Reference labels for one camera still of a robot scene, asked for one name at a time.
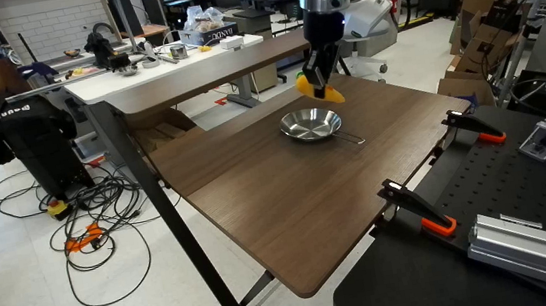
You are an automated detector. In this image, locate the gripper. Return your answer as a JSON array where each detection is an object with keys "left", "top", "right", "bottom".
[{"left": 293, "top": 6, "right": 357, "bottom": 103}]

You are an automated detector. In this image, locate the carrot plush toy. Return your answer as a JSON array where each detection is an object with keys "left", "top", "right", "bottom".
[{"left": 293, "top": 65, "right": 347, "bottom": 110}]

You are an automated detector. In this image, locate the silver metal pan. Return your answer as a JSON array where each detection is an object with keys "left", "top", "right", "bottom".
[{"left": 277, "top": 100, "right": 367, "bottom": 157}]

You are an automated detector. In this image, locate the toy kitchen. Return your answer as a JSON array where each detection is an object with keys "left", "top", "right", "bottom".
[{"left": 0, "top": 0, "right": 139, "bottom": 83}]

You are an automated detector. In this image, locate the small white box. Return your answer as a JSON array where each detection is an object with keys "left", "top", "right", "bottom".
[{"left": 219, "top": 34, "right": 246, "bottom": 52}]

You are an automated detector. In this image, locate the box with plastic bags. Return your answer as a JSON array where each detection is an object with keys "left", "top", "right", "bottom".
[{"left": 175, "top": 0, "right": 241, "bottom": 51}]

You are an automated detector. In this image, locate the metal cup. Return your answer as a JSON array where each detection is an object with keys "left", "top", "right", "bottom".
[{"left": 169, "top": 42, "right": 189, "bottom": 62}]

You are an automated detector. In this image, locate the white table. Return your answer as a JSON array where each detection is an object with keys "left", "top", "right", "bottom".
[{"left": 58, "top": 30, "right": 275, "bottom": 137}]

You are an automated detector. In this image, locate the black orange spring clamp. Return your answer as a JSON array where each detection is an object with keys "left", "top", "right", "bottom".
[
  {"left": 439, "top": 102, "right": 508, "bottom": 153},
  {"left": 374, "top": 169, "right": 460, "bottom": 248}
]

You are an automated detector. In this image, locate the pile of cardboard boxes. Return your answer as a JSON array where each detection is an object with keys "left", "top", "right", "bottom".
[{"left": 423, "top": 0, "right": 546, "bottom": 114}]

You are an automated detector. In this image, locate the black device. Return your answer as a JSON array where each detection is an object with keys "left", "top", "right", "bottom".
[{"left": 80, "top": 18, "right": 133, "bottom": 77}]

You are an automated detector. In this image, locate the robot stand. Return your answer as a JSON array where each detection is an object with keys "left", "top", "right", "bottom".
[{"left": 306, "top": 96, "right": 546, "bottom": 306}]

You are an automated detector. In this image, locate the black machine with cloth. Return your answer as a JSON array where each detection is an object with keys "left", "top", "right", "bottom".
[{"left": 0, "top": 79, "right": 97, "bottom": 211}]

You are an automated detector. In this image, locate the yellow emergency stop button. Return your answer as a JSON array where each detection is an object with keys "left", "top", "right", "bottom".
[{"left": 44, "top": 197, "right": 72, "bottom": 223}]

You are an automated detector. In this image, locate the tangle of black cables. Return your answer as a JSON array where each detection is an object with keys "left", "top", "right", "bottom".
[{"left": 0, "top": 146, "right": 198, "bottom": 306}]

